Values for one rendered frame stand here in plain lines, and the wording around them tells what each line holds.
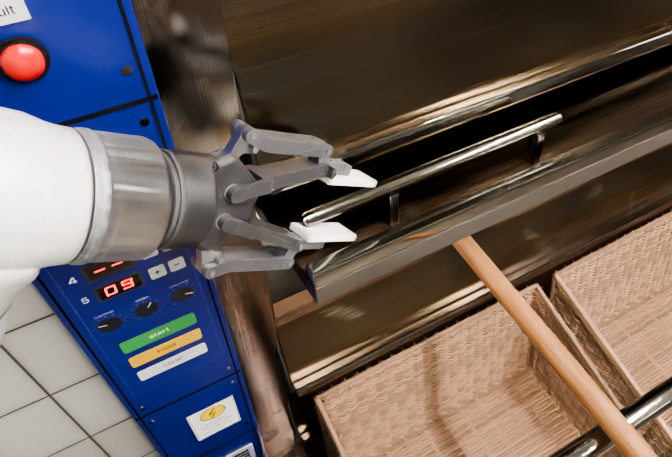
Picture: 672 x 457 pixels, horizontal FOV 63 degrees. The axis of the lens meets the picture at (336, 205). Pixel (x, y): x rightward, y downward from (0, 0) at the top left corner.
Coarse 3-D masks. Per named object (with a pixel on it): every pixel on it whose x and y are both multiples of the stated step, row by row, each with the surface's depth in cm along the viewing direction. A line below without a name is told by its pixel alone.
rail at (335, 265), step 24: (648, 120) 67; (600, 144) 65; (624, 144) 66; (528, 168) 62; (552, 168) 62; (576, 168) 64; (480, 192) 60; (504, 192) 60; (528, 192) 62; (432, 216) 57; (456, 216) 58; (384, 240) 55; (408, 240) 56; (312, 264) 53; (336, 264) 53; (360, 264) 55
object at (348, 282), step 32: (640, 64) 82; (544, 96) 78; (576, 96) 77; (608, 96) 76; (640, 96) 76; (480, 128) 73; (576, 128) 71; (608, 128) 70; (384, 160) 69; (416, 160) 68; (480, 160) 67; (512, 160) 67; (544, 160) 66; (608, 160) 66; (288, 192) 66; (320, 192) 65; (416, 192) 64; (448, 192) 63; (544, 192) 63; (288, 224) 61; (352, 224) 60; (384, 224) 60; (480, 224) 61; (320, 256) 57; (416, 256) 58; (320, 288) 54; (352, 288) 56
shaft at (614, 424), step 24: (480, 264) 81; (504, 288) 78; (528, 312) 76; (528, 336) 75; (552, 336) 73; (552, 360) 72; (576, 384) 69; (600, 408) 67; (624, 432) 65; (648, 456) 63
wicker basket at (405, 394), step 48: (528, 288) 120; (432, 336) 112; (480, 336) 120; (384, 384) 112; (432, 384) 120; (480, 384) 130; (528, 384) 133; (336, 432) 112; (384, 432) 120; (432, 432) 125; (480, 432) 126; (576, 432) 125
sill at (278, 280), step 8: (272, 272) 83; (280, 272) 83; (288, 272) 83; (272, 280) 82; (280, 280) 82; (288, 280) 82; (296, 280) 82; (272, 288) 81; (280, 288) 81; (288, 288) 81; (296, 288) 81; (304, 288) 81; (272, 296) 80; (280, 296) 80; (288, 296) 81; (296, 296) 81; (304, 296) 82; (272, 304) 80; (280, 304) 81; (288, 304) 82; (296, 304) 83; (280, 312) 82
